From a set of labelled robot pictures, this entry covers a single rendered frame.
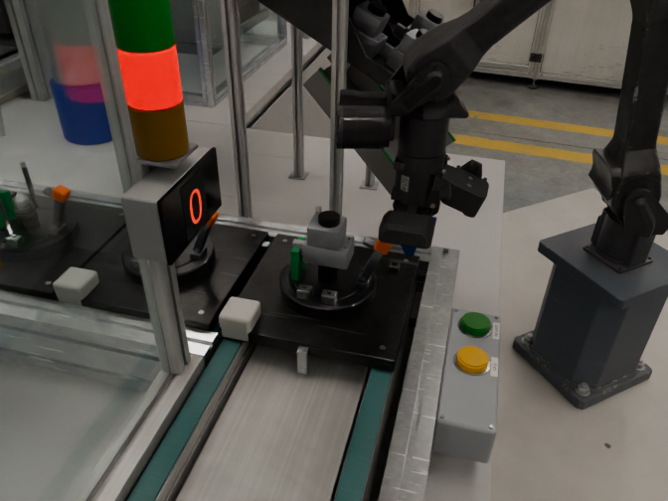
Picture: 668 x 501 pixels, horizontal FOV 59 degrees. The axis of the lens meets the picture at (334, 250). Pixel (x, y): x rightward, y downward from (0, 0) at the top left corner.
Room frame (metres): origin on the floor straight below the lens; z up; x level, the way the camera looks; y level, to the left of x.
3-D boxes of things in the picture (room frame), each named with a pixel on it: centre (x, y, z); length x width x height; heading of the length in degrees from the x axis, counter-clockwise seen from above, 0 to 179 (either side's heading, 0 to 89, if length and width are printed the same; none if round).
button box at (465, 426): (0.54, -0.18, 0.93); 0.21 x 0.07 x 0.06; 166
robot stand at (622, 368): (0.65, -0.38, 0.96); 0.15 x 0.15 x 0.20; 27
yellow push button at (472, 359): (0.54, -0.18, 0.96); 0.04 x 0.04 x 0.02
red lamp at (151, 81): (0.52, 0.17, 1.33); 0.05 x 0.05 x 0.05
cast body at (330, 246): (0.68, 0.02, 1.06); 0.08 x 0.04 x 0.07; 76
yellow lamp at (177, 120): (0.52, 0.17, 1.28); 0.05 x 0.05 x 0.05
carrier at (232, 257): (0.74, 0.26, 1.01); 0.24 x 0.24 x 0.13; 76
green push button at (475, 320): (0.61, -0.20, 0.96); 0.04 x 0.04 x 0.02
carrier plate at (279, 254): (0.68, 0.01, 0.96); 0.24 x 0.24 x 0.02; 76
